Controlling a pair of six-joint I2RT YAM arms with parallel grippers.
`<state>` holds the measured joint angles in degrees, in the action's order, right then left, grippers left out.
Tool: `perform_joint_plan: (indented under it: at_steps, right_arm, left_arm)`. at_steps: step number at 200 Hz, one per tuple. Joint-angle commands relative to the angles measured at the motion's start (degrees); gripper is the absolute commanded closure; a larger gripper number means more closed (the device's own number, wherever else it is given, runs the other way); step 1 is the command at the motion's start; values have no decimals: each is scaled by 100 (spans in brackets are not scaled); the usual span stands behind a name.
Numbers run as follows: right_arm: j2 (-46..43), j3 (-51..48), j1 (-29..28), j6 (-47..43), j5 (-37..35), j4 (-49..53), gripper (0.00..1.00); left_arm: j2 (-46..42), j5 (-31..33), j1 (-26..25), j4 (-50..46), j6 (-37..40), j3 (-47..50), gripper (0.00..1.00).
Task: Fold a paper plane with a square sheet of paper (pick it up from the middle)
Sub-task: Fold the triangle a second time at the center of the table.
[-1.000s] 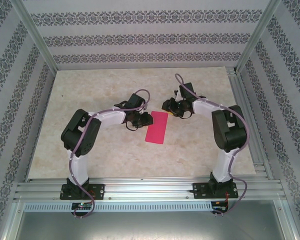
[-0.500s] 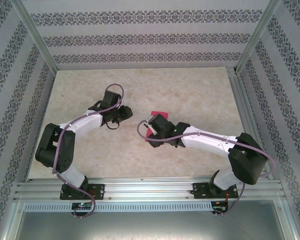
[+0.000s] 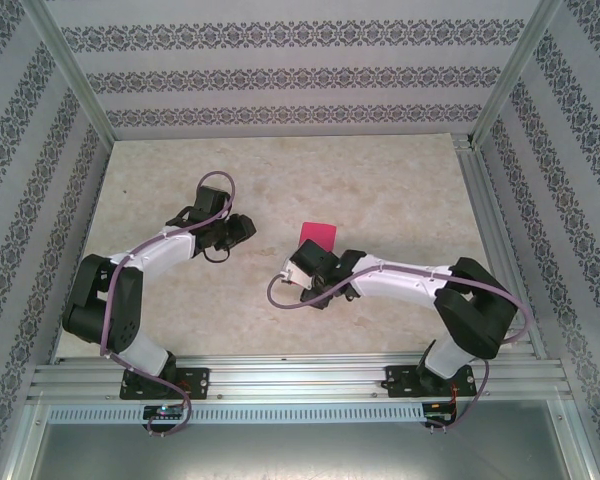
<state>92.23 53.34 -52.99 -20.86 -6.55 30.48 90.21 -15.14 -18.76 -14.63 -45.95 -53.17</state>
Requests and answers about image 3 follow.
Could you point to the pink square paper sheet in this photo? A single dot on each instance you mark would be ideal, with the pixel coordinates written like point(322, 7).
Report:
point(320, 232)

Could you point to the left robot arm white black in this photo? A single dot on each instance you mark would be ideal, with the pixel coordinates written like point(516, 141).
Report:
point(165, 252)

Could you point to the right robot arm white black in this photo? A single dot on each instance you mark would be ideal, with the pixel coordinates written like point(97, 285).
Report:
point(395, 282)

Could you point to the grey metal sheet panel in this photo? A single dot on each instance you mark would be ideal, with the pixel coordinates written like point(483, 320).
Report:
point(300, 450)

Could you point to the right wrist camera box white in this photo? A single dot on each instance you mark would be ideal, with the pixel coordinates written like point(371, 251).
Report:
point(292, 275)

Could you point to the aluminium mounting rail beam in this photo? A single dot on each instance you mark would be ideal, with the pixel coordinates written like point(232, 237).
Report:
point(305, 375)

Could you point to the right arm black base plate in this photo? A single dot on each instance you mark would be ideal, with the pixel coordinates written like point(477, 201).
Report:
point(395, 380)

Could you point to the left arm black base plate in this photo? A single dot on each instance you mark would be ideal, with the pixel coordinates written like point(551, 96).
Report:
point(200, 380)

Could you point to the aluminium side rail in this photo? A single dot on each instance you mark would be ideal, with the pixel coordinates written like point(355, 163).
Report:
point(487, 210)

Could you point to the aluminium frame post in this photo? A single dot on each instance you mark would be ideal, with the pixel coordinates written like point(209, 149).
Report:
point(74, 75)
point(514, 75)

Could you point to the aluminium lower frame strut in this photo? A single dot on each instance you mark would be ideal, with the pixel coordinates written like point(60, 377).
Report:
point(22, 440)
point(577, 440)

